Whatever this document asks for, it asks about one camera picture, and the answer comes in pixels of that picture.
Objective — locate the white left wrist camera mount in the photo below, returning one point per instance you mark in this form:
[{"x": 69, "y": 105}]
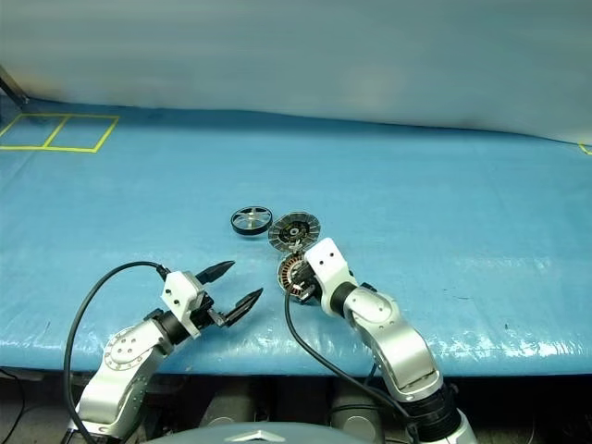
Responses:
[{"x": 178, "y": 291}]

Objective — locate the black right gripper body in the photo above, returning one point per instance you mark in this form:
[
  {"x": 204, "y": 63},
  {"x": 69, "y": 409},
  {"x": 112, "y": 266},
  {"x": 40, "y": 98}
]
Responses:
[{"x": 307, "y": 283}]

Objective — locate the motor housing with copper windings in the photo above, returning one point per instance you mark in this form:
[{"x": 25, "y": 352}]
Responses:
[{"x": 287, "y": 270}]

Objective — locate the grey robot torso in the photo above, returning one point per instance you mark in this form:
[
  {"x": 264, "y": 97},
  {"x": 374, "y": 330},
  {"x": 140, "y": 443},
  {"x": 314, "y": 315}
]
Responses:
[{"x": 259, "y": 435}]

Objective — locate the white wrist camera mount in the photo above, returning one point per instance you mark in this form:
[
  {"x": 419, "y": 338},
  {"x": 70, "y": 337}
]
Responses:
[
  {"x": 328, "y": 266},
  {"x": 178, "y": 291}
]

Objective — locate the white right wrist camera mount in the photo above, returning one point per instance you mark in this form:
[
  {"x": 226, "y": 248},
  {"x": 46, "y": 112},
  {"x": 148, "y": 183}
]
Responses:
[{"x": 328, "y": 266}]

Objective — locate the dark metal bar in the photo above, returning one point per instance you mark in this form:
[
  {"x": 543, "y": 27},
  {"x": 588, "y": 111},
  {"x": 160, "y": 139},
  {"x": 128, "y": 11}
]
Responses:
[{"x": 14, "y": 85}]

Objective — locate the blue plastic table cover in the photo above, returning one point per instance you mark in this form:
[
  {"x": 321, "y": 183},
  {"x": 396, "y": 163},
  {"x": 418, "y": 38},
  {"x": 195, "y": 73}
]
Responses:
[{"x": 416, "y": 208}]

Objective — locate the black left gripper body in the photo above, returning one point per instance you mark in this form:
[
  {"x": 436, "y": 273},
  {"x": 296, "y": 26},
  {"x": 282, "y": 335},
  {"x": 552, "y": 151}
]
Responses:
[{"x": 205, "y": 316}]

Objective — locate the grey round motor lid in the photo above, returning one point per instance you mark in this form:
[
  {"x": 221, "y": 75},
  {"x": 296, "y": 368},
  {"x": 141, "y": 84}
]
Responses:
[{"x": 289, "y": 229}]

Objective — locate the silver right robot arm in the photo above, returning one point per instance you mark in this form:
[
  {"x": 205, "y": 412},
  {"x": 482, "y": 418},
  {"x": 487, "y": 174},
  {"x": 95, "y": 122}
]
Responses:
[{"x": 398, "y": 342}]

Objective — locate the black spoked rotor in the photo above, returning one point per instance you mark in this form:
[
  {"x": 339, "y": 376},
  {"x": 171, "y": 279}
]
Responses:
[{"x": 250, "y": 218}]

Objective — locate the dark rounded cylinder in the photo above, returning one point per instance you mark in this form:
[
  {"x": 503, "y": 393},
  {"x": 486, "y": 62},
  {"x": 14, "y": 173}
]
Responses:
[
  {"x": 229, "y": 407},
  {"x": 356, "y": 411}
]

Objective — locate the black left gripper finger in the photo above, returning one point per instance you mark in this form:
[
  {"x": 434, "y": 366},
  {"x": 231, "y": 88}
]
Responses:
[
  {"x": 215, "y": 273},
  {"x": 242, "y": 307}
]

